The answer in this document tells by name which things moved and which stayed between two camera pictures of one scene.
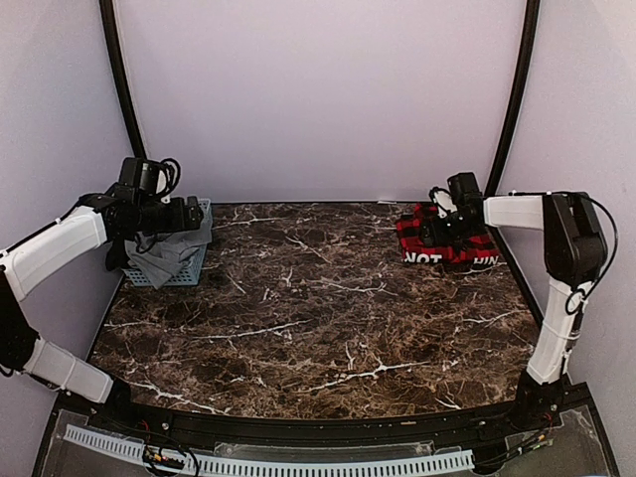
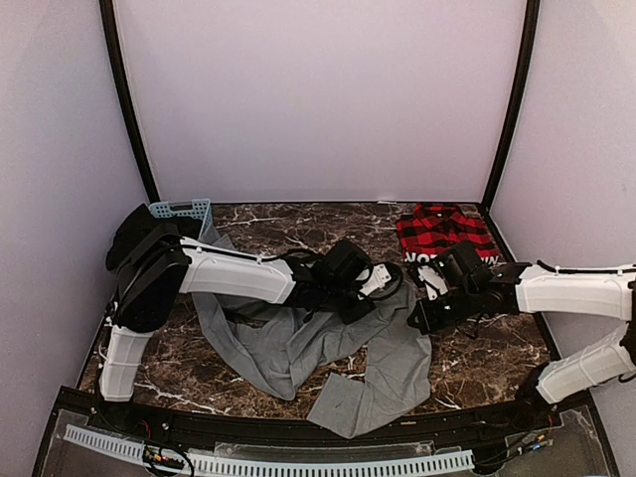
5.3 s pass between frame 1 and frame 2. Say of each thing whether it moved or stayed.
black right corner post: stayed
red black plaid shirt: stayed
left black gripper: moved
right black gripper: moved
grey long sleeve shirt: moved
